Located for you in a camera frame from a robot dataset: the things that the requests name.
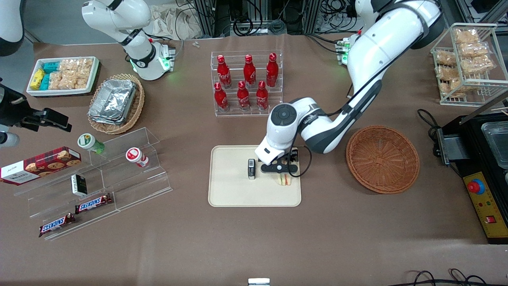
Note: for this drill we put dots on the teal snack packet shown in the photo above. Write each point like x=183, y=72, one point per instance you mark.
x=45, y=82
x=50, y=67

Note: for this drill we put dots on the triangular sandwich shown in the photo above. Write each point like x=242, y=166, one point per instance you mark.
x=284, y=181

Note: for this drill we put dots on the small black white box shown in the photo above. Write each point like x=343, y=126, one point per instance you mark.
x=79, y=185

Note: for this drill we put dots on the white grey device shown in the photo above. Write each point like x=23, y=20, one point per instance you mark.
x=258, y=282

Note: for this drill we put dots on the red lid cup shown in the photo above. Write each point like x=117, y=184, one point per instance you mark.
x=135, y=155

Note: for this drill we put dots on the green lid cup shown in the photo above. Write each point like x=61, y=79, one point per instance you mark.
x=88, y=142

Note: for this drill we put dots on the clear acrylic stepped shelf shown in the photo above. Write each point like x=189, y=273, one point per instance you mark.
x=135, y=186

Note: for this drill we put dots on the stack of aluminium foil trays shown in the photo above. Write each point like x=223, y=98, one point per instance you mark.
x=113, y=101

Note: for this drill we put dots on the clear plastic container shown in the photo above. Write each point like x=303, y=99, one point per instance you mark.
x=496, y=143

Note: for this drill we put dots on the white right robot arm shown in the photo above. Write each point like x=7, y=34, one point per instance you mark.
x=115, y=16

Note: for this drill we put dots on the round brown wicker basket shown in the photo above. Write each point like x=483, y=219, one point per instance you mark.
x=381, y=159

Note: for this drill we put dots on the aluminium profile frame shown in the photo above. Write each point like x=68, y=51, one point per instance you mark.
x=206, y=16

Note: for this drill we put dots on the white rectangular snack bin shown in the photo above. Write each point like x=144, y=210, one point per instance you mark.
x=59, y=92

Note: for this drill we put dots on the beige crumpled cloth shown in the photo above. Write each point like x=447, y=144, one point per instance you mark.
x=174, y=22

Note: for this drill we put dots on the clear acrylic bottle rack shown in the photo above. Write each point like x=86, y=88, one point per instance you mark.
x=278, y=107

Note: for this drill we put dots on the red cookie box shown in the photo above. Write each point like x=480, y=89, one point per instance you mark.
x=39, y=165

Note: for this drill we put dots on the grey metal lever bar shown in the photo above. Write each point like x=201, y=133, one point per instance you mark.
x=482, y=110

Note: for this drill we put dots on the yellow snack packet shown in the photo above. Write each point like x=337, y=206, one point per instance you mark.
x=37, y=78

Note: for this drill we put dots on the cream plastic tray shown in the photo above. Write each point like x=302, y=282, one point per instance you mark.
x=230, y=182

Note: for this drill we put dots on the red cola bottle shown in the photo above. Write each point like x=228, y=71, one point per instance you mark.
x=224, y=73
x=262, y=96
x=272, y=70
x=249, y=72
x=243, y=97
x=220, y=98

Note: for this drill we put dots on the black sealing machine yellow panel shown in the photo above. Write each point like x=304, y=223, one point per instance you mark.
x=482, y=198

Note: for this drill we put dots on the clear bag of rice crackers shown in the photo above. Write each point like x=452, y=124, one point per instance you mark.
x=69, y=66
x=85, y=67
x=73, y=81
x=56, y=80

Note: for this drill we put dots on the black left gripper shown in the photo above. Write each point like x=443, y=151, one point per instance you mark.
x=251, y=165

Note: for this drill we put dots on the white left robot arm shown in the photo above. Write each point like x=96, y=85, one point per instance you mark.
x=381, y=43

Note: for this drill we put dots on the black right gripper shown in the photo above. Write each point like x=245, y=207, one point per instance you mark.
x=15, y=109

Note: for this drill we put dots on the brown Snickers bar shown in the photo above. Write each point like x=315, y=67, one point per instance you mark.
x=56, y=225
x=93, y=203

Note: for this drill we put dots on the oval tan wicker basket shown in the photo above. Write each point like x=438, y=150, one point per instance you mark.
x=137, y=107

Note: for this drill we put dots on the small black grey box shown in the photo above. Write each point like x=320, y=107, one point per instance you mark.
x=251, y=169

